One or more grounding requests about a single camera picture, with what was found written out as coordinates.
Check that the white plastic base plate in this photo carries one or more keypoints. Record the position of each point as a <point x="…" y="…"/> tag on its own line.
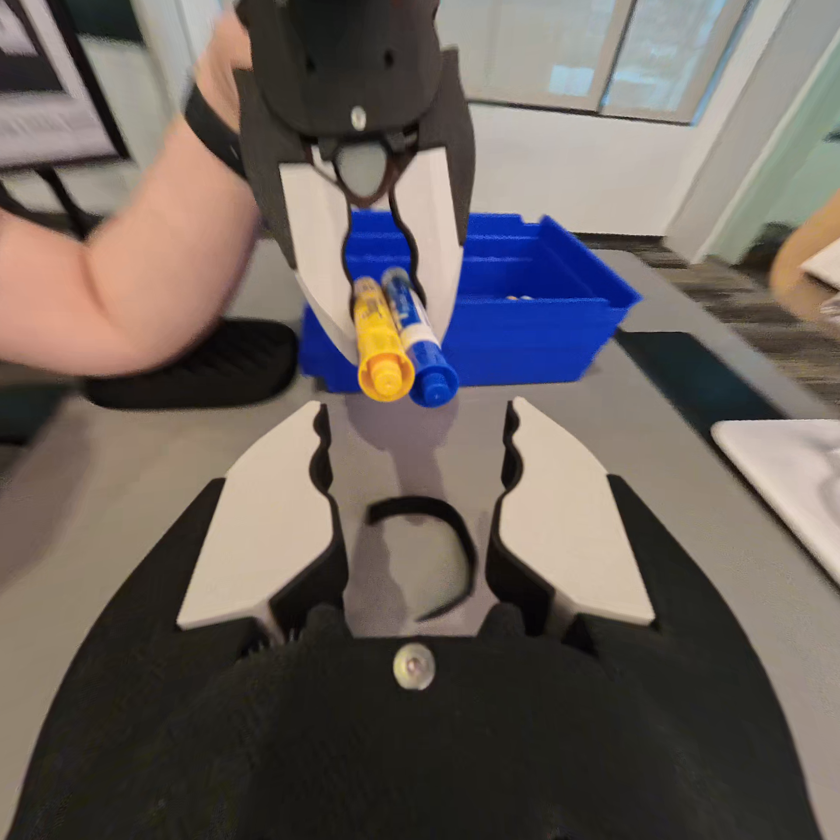
<point x="781" y="472"/>

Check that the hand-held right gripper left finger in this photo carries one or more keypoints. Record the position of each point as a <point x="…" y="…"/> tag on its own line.
<point x="262" y="538"/>

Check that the black chair armrest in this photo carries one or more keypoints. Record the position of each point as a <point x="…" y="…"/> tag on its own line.
<point x="210" y="367"/>

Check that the blue dry erase marker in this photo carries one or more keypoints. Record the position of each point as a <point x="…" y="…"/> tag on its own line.
<point x="426" y="354"/>

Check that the large glass window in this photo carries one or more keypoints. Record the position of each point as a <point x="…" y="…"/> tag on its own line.
<point x="525" y="46"/>

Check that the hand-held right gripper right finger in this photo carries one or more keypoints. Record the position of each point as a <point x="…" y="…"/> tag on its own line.
<point x="564" y="538"/>

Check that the black wrist band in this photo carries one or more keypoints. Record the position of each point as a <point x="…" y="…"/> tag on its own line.
<point x="210" y="131"/>

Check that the black hook-and-loop tie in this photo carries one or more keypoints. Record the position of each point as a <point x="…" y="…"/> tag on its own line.
<point x="420" y="506"/>

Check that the yellow highlighter marker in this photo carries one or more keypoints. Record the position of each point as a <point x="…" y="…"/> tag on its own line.
<point x="380" y="341"/>

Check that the person's left forearm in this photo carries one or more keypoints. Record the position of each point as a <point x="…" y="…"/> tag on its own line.
<point x="131" y="275"/>

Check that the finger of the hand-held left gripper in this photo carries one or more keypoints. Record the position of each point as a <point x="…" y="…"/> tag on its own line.
<point x="433" y="210"/>
<point x="315" y="223"/>

